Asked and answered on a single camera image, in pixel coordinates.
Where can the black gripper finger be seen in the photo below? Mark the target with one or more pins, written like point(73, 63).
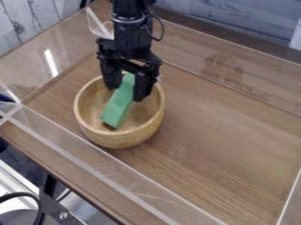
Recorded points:
point(111, 73)
point(144, 82)

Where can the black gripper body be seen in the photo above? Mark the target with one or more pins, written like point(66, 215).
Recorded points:
point(128, 50)

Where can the green rectangular block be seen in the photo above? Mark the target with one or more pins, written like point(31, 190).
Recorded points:
point(119, 104)

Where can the clear acrylic corner bracket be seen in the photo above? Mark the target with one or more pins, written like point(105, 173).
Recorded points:
point(102, 29)

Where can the clear acrylic tray walls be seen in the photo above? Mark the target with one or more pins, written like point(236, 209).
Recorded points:
point(222, 163)

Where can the black metal table frame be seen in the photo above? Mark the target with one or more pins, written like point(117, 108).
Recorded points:
point(53, 209)

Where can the brown wooden bowl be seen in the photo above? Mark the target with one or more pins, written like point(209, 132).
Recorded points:
point(140, 125)

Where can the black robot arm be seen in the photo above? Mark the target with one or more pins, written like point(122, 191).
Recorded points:
point(132, 8)

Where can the blue object at edge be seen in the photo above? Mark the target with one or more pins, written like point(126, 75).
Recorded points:
point(6, 98)

